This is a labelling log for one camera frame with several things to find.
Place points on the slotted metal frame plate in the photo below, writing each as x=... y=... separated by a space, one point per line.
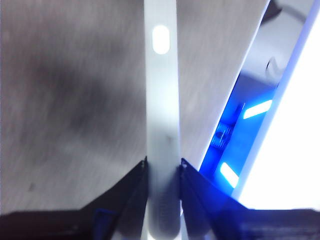
x=250 y=140

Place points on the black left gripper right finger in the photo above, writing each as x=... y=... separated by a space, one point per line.
x=225 y=220

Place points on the threaded metal insert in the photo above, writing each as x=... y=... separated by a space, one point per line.
x=221 y=137

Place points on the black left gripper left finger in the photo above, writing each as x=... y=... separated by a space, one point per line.
x=100 y=220

